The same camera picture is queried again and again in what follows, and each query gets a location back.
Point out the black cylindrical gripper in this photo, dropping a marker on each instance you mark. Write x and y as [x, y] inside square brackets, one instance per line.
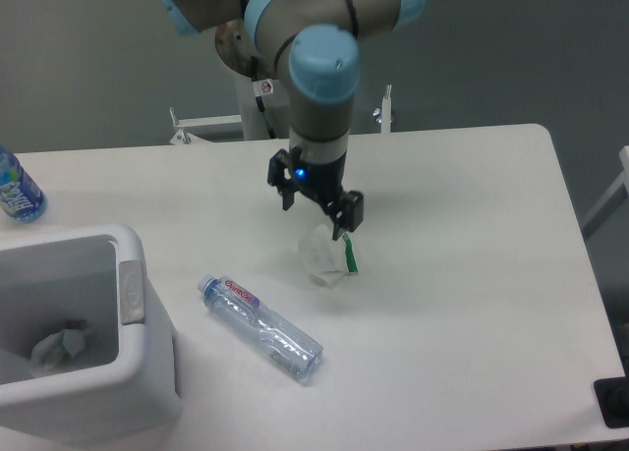
[320, 182]

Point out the white green paper wrapper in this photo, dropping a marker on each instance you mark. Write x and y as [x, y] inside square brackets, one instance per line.
[327, 260]

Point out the clear Ganten water bottle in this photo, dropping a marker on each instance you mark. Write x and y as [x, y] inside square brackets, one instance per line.
[291, 348]

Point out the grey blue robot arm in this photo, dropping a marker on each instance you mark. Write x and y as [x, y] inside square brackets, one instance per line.
[312, 47]

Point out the white plastic trash can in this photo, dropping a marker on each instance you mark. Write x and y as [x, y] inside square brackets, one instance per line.
[126, 379]

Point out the crumpled paper trash in bin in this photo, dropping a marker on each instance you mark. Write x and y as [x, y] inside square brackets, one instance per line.
[57, 352]

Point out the blue labelled water bottle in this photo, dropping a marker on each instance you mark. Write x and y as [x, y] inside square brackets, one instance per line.
[21, 197]

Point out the black device at table corner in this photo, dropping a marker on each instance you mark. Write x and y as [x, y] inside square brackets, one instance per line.
[612, 395]

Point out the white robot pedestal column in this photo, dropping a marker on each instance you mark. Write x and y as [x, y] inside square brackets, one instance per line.
[263, 99]

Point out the white frame at right edge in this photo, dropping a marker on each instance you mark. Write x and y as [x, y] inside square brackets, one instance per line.
[610, 200]

